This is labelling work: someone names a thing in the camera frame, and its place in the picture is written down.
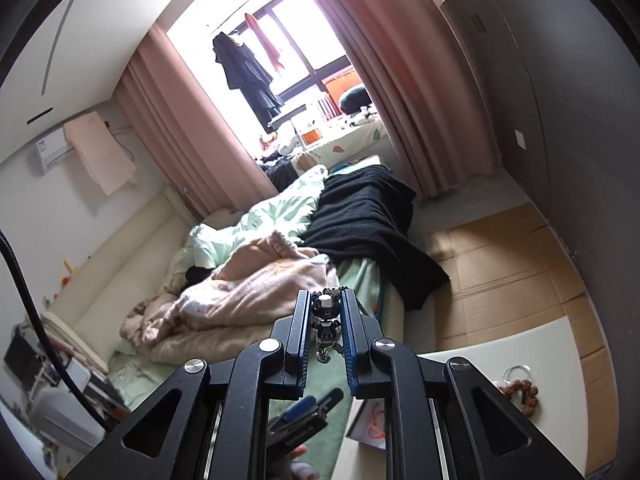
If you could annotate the dark clothing pile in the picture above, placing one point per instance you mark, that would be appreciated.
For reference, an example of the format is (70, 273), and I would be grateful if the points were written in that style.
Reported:
(282, 174)

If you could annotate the person's left hand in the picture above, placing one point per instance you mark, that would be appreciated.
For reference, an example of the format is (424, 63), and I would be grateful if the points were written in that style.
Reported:
(303, 467)

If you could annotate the white paper with red print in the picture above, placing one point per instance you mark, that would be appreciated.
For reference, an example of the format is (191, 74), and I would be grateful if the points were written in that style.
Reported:
(367, 425)

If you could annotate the red hanging cloth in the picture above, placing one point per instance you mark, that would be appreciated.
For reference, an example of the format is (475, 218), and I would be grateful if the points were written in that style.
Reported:
(266, 42)

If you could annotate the pink curtain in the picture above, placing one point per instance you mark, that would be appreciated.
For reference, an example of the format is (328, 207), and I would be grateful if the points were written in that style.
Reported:
(190, 125)
(400, 60)

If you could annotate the thin white bangle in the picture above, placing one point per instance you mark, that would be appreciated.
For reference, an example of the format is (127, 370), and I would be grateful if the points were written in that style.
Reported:
(505, 375)

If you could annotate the pale green quilt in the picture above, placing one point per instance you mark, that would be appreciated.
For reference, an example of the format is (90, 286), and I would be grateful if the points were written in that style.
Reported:
(270, 220)

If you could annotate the grey wardrobe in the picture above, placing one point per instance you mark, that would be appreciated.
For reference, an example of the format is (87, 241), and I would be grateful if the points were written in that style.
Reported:
(550, 110)

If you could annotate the white air conditioner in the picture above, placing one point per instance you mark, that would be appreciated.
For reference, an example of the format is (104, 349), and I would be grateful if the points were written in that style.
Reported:
(50, 151)

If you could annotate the pink quilt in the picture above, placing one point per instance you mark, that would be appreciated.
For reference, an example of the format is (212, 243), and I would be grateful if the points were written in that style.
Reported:
(250, 295)

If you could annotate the beige cloth cover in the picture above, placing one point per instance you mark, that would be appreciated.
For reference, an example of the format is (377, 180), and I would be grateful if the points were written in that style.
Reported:
(100, 152)

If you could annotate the dark hanging garment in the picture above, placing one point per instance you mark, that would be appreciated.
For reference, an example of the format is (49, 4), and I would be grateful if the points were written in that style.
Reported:
(247, 75)

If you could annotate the flattened cardboard sheets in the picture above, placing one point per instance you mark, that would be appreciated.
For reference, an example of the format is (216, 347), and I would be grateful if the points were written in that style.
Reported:
(500, 270)

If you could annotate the green mat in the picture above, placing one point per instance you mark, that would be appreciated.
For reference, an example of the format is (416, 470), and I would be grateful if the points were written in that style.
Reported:
(331, 440)

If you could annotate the printed window seat cushion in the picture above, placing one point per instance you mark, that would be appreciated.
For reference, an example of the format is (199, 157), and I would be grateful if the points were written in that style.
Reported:
(350, 145)

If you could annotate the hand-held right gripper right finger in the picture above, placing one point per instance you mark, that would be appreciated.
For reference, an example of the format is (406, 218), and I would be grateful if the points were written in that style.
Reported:
(353, 355)

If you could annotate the black knitted blanket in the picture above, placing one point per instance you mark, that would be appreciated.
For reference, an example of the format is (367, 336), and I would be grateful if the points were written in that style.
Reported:
(365, 220)

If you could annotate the white wall switch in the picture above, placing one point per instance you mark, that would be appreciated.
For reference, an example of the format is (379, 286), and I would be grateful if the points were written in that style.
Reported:
(520, 139)

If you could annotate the green bed sheet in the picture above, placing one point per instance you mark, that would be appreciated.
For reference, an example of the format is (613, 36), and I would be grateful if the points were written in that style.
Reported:
(361, 280)

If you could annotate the window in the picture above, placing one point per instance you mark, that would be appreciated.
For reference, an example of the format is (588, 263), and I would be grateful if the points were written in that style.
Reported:
(300, 25)

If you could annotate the black round cushion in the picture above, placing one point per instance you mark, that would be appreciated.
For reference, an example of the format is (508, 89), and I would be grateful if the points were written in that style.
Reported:
(353, 100)

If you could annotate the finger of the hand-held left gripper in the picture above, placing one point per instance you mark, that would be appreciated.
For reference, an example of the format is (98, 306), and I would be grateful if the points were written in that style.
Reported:
(330, 398)
(300, 406)

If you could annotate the black box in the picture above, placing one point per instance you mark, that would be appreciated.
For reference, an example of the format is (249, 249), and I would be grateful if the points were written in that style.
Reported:
(21, 356)

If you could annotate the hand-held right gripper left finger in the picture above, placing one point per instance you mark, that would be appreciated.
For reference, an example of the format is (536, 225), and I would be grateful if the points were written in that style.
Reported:
(300, 345)

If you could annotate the cream bed headboard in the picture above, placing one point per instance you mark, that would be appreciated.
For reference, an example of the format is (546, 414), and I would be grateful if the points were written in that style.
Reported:
(115, 265)

